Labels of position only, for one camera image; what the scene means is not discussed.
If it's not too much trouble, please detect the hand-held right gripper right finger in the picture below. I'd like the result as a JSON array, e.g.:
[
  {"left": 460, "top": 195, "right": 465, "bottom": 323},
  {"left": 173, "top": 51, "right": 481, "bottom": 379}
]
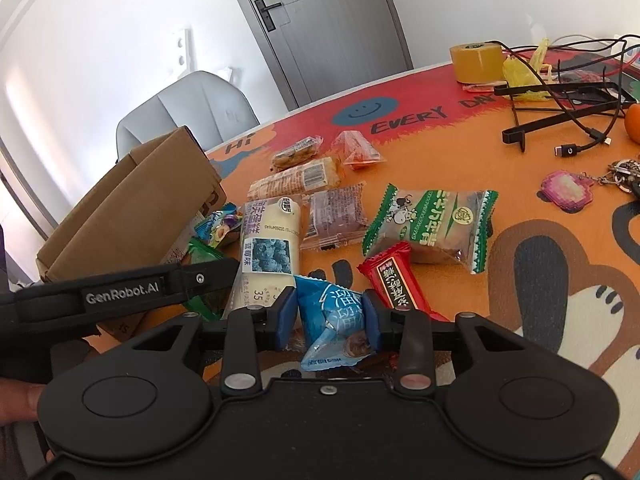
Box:
[{"left": 361, "top": 288, "right": 532, "bottom": 396}]

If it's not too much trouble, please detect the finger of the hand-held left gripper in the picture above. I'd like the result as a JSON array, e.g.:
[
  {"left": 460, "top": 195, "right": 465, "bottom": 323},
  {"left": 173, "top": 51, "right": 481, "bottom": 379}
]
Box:
[{"left": 170, "top": 258, "right": 241, "bottom": 307}]

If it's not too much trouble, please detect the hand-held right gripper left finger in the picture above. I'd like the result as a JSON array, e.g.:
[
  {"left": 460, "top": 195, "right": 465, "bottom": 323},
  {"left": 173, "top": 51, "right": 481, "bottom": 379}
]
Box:
[{"left": 117, "top": 285, "right": 299, "bottom": 394}]

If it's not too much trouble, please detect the green snack packet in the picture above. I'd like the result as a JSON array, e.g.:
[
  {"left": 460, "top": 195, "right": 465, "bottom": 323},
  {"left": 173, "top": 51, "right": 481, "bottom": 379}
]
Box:
[{"left": 182, "top": 237, "right": 239, "bottom": 322}]

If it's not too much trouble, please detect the blue snack packet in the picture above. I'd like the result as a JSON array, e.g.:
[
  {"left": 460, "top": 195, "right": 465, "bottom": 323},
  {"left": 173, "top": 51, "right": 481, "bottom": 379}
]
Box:
[{"left": 294, "top": 275, "right": 374, "bottom": 372}]

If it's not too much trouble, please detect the green and blue candy packet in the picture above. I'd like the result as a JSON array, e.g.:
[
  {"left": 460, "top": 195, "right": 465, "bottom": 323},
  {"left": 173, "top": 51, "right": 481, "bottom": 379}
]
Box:
[{"left": 194, "top": 202, "right": 245, "bottom": 250}]

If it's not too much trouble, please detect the red snack packet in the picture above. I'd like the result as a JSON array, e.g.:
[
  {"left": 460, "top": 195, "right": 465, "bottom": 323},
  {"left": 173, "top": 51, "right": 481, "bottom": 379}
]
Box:
[{"left": 356, "top": 241, "right": 451, "bottom": 324}]

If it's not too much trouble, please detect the white blueberry bread packet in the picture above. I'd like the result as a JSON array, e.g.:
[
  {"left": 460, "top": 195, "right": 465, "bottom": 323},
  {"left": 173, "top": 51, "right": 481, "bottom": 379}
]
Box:
[{"left": 227, "top": 195, "right": 305, "bottom": 319}]

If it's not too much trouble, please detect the clear brown cake packet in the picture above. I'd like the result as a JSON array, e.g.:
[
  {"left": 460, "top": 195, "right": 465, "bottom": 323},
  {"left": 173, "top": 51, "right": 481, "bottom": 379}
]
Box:
[{"left": 300, "top": 183, "right": 371, "bottom": 254}]

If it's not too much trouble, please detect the brown cardboard box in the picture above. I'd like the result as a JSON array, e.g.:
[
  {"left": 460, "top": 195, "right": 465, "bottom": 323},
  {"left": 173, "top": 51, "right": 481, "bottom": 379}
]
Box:
[{"left": 35, "top": 126, "right": 224, "bottom": 343}]

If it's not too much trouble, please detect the green-edged cake packet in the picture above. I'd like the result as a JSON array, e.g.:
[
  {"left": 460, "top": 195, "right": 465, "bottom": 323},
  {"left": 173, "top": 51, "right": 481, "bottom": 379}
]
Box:
[{"left": 361, "top": 183, "right": 500, "bottom": 275}]

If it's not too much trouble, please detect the long tan biscuit packet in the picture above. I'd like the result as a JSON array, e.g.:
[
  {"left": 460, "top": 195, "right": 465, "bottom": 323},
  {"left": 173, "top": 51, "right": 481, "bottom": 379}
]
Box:
[{"left": 248, "top": 156, "right": 344, "bottom": 201}]

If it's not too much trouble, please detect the small clear biscuit packet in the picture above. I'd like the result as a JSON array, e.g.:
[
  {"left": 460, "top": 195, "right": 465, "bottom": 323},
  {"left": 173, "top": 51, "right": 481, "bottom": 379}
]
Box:
[{"left": 271, "top": 135, "right": 324, "bottom": 171}]

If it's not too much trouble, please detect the orange snack packet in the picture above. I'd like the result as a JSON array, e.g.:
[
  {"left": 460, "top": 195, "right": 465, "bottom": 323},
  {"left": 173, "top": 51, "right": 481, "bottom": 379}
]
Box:
[{"left": 330, "top": 130, "right": 388, "bottom": 171}]

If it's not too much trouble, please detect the person's left hand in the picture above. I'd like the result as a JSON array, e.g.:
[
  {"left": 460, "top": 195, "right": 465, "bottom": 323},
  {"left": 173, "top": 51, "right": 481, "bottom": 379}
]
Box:
[{"left": 0, "top": 378, "right": 47, "bottom": 428}]

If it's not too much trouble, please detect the grey chair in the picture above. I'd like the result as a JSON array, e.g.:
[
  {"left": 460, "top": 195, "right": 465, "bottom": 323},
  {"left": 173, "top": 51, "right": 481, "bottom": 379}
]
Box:
[{"left": 116, "top": 71, "right": 261, "bottom": 164}]

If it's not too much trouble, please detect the colourful printed table mat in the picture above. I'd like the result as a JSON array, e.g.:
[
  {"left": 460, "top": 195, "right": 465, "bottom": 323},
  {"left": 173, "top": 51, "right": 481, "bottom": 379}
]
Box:
[{"left": 90, "top": 42, "right": 640, "bottom": 480}]

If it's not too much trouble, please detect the grey door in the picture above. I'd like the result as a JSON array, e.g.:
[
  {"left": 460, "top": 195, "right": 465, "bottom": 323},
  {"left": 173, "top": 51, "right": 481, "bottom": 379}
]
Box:
[{"left": 219, "top": 0, "right": 415, "bottom": 111}]

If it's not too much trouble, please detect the yellow tape roll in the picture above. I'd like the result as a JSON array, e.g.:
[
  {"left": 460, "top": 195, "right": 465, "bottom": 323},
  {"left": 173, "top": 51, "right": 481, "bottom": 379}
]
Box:
[{"left": 449, "top": 42, "right": 506, "bottom": 85}]

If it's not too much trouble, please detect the yellow plastic bag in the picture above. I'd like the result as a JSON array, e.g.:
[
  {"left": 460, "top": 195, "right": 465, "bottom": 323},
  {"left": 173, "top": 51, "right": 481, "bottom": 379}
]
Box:
[{"left": 502, "top": 37, "right": 557, "bottom": 104}]

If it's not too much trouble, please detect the bunch of keys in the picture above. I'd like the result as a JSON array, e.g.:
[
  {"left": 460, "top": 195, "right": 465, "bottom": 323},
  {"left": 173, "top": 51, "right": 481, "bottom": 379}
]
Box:
[{"left": 582, "top": 157, "right": 640, "bottom": 197}]

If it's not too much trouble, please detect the orange fruit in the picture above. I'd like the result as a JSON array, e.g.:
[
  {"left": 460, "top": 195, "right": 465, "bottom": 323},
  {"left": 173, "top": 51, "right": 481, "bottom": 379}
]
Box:
[{"left": 622, "top": 104, "right": 640, "bottom": 144}]

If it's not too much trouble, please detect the black flat device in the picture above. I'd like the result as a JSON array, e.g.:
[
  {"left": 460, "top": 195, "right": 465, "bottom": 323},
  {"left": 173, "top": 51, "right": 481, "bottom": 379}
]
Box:
[{"left": 554, "top": 52, "right": 627, "bottom": 84}]

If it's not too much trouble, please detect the white power strip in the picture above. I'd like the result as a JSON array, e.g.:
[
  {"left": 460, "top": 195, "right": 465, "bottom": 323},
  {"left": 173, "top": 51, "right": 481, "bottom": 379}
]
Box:
[{"left": 611, "top": 34, "right": 640, "bottom": 69}]

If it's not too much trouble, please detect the pink pixel keychain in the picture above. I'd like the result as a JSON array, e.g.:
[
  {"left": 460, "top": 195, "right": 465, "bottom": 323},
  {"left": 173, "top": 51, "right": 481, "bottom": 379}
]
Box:
[{"left": 539, "top": 170, "right": 596, "bottom": 211}]

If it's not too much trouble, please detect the black usb cable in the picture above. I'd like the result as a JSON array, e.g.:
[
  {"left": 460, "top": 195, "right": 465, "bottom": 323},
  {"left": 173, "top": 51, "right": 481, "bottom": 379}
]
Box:
[{"left": 552, "top": 105, "right": 626, "bottom": 159}]

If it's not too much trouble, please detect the black wire stand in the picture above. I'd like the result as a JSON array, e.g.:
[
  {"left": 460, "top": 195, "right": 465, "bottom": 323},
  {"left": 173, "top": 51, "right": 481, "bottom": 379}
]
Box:
[{"left": 493, "top": 80, "right": 640, "bottom": 154}]

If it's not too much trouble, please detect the black door handle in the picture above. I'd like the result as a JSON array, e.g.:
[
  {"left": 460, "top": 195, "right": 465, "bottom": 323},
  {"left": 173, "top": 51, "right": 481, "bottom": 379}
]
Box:
[{"left": 254, "top": 0, "right": 284, "bottom": 34}]

